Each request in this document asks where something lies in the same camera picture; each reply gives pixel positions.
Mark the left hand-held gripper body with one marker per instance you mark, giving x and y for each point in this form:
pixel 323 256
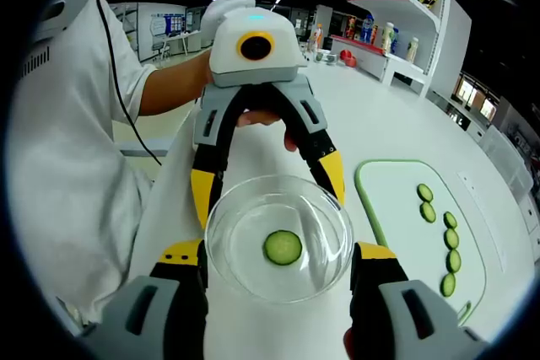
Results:
pixel 253 69

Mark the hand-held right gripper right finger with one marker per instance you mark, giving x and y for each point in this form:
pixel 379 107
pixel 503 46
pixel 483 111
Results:
pixel 379 292

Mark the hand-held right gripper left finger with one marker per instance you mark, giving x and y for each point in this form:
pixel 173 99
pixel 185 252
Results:
pixel 177 292

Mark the clear glass petri dish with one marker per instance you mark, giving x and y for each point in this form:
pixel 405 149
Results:
pixel 253 284

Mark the group of cucumber slices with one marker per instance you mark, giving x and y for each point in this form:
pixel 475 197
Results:
pixel 453 238

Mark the single green cucumber slice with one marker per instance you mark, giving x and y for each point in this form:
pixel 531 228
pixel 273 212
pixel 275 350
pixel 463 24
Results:
pixel 282 247

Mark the person's left hand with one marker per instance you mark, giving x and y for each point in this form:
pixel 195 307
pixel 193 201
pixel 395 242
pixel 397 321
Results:
pixel 257 119

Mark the person's right hand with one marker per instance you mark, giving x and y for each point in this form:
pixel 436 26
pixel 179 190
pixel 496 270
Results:
pixel 349 341

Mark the clear glass container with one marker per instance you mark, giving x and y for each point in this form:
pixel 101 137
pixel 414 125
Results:
pixel 325 57

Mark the orange drink bottle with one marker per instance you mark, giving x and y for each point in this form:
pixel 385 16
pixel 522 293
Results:
pixel 318 37

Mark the red round object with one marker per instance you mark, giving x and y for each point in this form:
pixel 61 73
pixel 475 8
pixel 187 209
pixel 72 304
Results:
pixel 349 58

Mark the white green-rimmed cutting board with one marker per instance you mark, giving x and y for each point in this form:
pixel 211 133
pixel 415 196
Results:
pixel 392 208

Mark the dark printed bottle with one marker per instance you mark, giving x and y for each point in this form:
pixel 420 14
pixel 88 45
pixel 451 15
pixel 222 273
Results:
pixel 350 28

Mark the tall blue water bottle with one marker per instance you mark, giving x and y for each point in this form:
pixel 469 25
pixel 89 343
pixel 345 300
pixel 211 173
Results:
pixel 367 29

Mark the white yellow drink bottle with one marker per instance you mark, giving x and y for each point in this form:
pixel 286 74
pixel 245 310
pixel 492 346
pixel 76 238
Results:
pixel 387 37

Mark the white green drink bottle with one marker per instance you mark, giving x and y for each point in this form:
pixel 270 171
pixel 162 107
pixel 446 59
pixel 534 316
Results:
pixel 412 50

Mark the black yellow snack packet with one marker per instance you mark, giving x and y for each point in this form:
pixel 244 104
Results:
pixel 428 0

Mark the white chest-worn device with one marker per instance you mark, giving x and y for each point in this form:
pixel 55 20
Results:
pixel 63 1

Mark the blue white wall board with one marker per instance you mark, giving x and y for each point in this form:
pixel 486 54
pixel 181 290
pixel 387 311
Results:
pixel 165 27

